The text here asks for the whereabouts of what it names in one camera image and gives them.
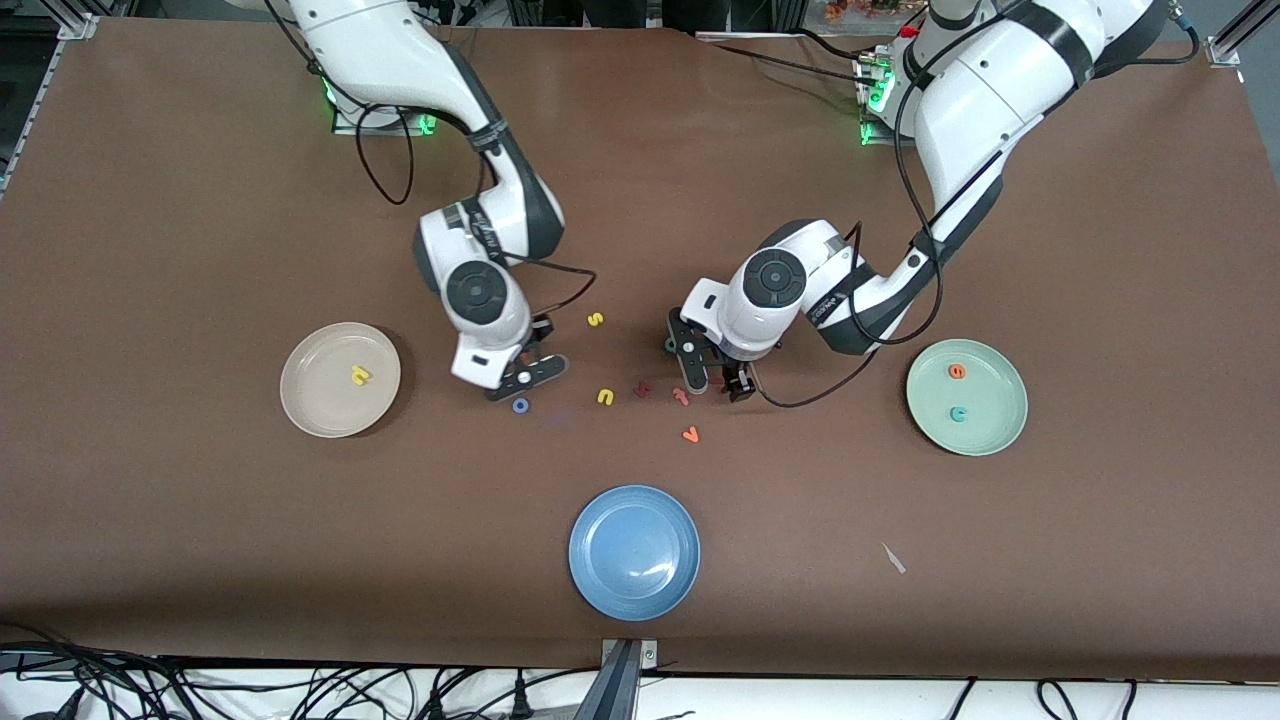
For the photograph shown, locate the black table cable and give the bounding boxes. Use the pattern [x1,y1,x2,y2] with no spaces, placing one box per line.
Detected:
[715,28,871,83]

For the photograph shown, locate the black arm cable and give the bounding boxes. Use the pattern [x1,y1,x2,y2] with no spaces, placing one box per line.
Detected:
[262,0,598,319]
[750,0,1201,409]

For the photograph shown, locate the blue round plate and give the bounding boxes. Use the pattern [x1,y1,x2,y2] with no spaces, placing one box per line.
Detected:
[568,485,701,622]

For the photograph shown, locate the light green round plate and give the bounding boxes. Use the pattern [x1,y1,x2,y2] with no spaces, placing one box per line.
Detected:
[906,339,1029,457]

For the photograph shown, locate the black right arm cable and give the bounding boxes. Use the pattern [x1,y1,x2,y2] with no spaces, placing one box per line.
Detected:
[262,0,598,319]

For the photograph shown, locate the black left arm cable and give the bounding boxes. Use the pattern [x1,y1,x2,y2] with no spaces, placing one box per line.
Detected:
[750,0,1201,409]

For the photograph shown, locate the beige brown round plate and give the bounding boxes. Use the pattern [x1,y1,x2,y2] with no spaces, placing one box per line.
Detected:
[279,322,402,439]

